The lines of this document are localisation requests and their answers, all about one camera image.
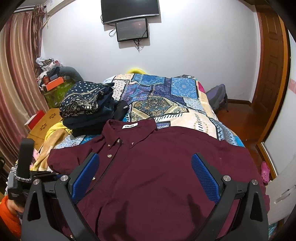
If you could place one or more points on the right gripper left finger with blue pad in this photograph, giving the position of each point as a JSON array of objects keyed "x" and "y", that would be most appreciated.
[{"x": 51, "y": 211}]

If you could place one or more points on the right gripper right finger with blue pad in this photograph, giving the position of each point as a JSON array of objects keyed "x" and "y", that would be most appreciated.
[{"x": 250, "y": 220}]

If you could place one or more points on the maroon button-up shirt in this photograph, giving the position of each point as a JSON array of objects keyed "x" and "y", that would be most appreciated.
[{"x": 145, "y": 187}]

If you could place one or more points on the orange sleeve left forearm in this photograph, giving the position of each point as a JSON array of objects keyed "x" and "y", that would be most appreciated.
[{"x": 11, "y": 221}]

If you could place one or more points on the stack of folded dark clothes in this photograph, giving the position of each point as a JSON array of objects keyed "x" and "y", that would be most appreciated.
[{"x": 87, "y": 106}]

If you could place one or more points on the person's left hand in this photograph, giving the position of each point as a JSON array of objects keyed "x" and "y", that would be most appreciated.
[{"x": 13, "y": 207}]

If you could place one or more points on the white wardrobe door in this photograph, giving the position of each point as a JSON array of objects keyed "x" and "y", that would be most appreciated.
[{"x": 280, "y": 145}]

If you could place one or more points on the pink croc shoe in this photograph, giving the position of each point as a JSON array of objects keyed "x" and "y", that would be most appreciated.
[{"x": 265, "y": 173}]

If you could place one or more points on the yellow orange fleece blanket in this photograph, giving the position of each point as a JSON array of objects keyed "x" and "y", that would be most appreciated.
[{"x": 55, "y": 135}]

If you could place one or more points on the red and white box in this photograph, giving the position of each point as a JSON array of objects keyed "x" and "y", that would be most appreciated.
[{"x": 33, "y": 120}]

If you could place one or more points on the wooden laptop bed table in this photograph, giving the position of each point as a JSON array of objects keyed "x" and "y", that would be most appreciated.
[{"x": 40, "y": 130}]

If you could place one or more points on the striped red beige curtain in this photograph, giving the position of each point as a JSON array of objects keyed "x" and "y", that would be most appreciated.
[{"x": 20, "y": 94}]

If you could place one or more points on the green patterned storage box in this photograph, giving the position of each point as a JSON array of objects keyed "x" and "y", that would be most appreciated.
[{"x": 55, "y": 96}]

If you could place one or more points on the orange shoe box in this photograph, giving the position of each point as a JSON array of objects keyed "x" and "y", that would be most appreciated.
[{"x": 54, "y": 83}]

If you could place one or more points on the dark grey stuffed cushion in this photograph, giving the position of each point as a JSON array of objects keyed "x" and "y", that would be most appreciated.
[{"x": 71, "y": 73}]

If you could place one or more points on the grey purple backpack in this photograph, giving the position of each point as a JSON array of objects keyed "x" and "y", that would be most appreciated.
[{"x": 217, "y": 98}]

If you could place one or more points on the brown wooden door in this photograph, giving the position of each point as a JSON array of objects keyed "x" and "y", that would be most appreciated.
[{"x": 273, "y": 68}]

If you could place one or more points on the patchwork blue bedspread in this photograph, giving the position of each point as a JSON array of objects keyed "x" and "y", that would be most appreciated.
[{"x": 176, "y": 101}]

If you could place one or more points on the yellow round object behind bed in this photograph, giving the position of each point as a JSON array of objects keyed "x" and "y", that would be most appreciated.
[{"x": 136, "y": 71}]

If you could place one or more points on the small wall-mounted monitor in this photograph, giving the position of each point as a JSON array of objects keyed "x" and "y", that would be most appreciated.
[{"x": 134, "y": 29}]

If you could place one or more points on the wall-mounted black television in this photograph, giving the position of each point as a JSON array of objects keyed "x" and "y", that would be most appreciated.
[{"x": 118, "y": 10}]

